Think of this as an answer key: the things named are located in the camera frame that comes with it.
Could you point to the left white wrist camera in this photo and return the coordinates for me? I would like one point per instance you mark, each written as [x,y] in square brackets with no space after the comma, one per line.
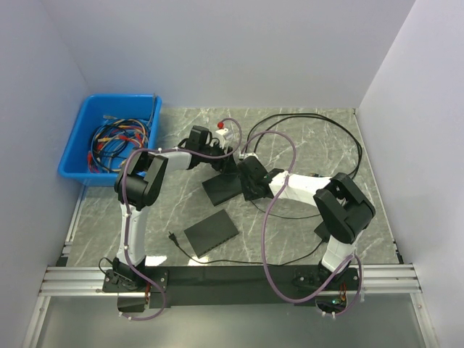
[223,134]

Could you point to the black power adapter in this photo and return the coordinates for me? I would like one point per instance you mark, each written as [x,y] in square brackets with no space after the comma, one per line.
[322,232]

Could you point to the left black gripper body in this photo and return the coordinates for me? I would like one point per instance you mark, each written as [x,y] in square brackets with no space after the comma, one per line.
[220,164]

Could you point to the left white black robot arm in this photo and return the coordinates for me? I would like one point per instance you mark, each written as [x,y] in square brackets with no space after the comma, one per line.
[139,184]

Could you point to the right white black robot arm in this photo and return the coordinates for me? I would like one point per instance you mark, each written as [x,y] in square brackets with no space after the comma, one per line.
[345,211]

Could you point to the aluminium rail frame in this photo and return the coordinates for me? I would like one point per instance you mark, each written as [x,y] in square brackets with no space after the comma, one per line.
[390,312]

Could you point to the black network switch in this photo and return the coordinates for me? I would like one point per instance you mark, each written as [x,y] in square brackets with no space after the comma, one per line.
[211,232]
[222,187]

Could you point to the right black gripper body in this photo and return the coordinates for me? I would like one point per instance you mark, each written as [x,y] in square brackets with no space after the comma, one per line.
[249,191]

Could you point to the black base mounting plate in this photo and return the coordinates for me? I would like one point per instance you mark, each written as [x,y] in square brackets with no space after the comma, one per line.
[227,285]

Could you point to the blue plastic bin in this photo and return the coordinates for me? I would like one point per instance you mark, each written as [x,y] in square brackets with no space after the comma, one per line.
[108,127]

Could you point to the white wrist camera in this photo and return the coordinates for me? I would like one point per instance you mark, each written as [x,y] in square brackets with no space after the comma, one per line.
[223,134]
[246,155]

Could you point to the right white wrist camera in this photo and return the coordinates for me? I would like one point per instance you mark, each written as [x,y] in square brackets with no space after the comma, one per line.
[246,155]

